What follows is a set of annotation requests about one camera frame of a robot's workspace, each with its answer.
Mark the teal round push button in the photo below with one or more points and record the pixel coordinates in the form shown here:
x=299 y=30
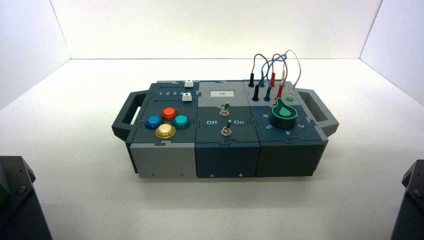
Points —
x=181 y=121

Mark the orange round push button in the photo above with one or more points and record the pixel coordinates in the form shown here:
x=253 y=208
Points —
x=169 y=113

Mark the yellow round push button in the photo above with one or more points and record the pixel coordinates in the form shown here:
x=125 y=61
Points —
x=165 y=131

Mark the blue round push button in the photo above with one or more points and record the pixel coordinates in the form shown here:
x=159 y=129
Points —
x=153 y=121

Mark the small white number display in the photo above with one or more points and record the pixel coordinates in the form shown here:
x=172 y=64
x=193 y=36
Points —
x=222 y=94

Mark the white slider knob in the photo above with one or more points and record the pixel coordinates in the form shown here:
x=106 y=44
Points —
x=187 y=98
x=188 y=83

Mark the grey modular control panel box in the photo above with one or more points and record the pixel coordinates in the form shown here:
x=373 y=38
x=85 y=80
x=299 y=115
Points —
x=225 y=159

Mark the dark rotary knob green pointer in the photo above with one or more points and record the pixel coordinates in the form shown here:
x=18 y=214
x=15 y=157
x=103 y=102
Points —
x=284 y=116

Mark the metal toggle switch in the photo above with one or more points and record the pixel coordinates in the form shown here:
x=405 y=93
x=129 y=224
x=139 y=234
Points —
x=227 y=130
x=225 y=109

